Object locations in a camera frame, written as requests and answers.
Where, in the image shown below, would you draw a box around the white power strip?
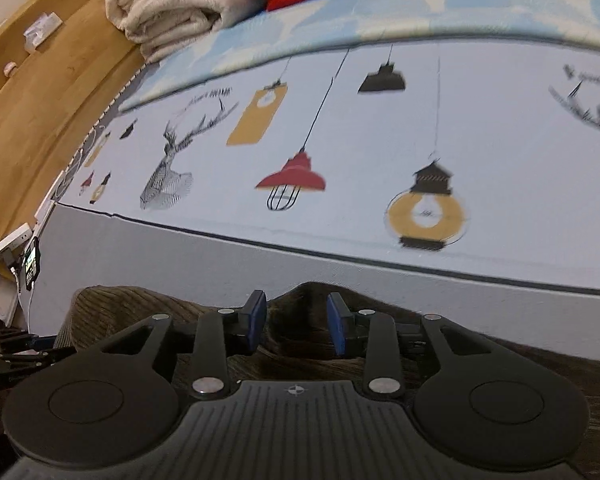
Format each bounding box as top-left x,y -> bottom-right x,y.
0,222 -> 34,266

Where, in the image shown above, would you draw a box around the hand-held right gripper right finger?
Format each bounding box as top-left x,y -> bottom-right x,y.
326,292 -> 487,403

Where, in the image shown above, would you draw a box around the white folded fleece blanket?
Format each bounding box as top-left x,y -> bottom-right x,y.
104,0 -> 267,64

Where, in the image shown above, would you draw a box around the black device with screen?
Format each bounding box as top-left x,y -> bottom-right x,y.
22,238 -> 42,292

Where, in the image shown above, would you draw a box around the white flat box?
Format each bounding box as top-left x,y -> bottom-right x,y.
0,274 -> 22,327

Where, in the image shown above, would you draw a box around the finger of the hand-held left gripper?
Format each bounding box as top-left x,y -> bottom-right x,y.
0,329 -> 57,352
0,346 -> 77,391

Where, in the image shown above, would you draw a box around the dark olive corduroy pants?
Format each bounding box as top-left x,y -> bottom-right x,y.
55,282 -> 600,480

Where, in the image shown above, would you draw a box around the white plastic packet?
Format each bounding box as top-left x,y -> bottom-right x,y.
22,11 -> 64,54

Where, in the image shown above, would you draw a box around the light blue printed quilt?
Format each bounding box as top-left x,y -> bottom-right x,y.
117,0 -> 600,113

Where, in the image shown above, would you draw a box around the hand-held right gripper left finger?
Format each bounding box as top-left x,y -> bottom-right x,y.
100,290 -> 269,403

